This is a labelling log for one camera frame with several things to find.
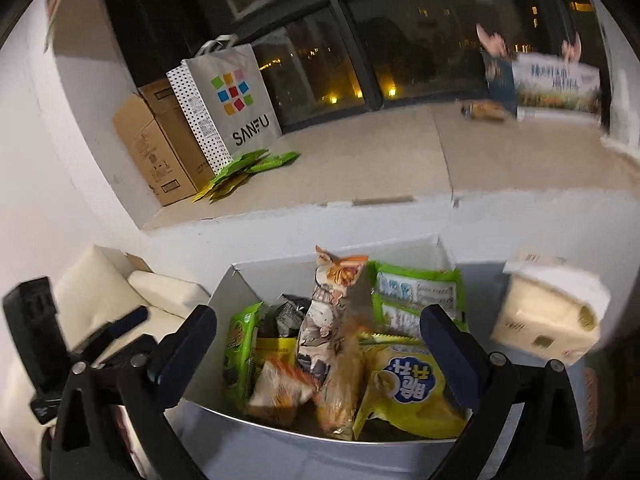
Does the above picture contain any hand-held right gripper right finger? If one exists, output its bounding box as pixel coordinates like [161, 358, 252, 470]
[420, 304, 586, 480]

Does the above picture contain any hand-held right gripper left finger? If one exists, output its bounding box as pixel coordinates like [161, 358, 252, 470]
[50, 304, 218, 480]

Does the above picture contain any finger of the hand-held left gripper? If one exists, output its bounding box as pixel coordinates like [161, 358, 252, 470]
[75, 305, 151, 361]

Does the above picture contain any white storage box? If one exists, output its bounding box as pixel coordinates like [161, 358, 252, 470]
[167, 232, 506, 480]

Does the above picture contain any cream sofa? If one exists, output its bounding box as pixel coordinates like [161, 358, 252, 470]
[52, 245, 213, 353]

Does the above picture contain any yellow packet with blue print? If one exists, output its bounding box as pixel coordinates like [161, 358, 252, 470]
[352, 342, 471, 441]

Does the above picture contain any green seaweed snack packet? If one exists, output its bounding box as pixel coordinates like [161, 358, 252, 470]
[222, 302, 264, 411]

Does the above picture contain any green packet with white labels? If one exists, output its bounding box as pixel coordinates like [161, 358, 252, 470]
[367, 260, 463, 341]

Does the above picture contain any plain yellow snack packet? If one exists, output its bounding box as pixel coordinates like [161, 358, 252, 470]
[255, 337, 298, 376]

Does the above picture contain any pale orange snack packet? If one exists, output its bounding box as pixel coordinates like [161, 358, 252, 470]
[247, 357, 318, 423]

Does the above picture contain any beige cardboard box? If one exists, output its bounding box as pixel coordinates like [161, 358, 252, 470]
[490, 247, 612, 366]

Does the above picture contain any grey white snack packet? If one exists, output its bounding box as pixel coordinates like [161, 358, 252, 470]
[297, 245, 371, 386]

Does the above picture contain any brown cardboard box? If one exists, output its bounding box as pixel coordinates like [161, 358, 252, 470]
[138, 78, 217, 188]
[111, 92, 198, 207]

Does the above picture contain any pile of green packets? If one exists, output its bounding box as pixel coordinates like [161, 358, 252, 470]
[192, 150, 301, 204]

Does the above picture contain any grey shopping bag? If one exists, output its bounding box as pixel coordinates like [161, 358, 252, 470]
[166, 35, 283, 176]

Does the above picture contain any small brown packet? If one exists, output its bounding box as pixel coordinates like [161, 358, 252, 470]
[462, 101, 518, 122]

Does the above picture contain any dark glass window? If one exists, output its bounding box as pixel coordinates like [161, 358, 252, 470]
[97, 0, 601, 136]

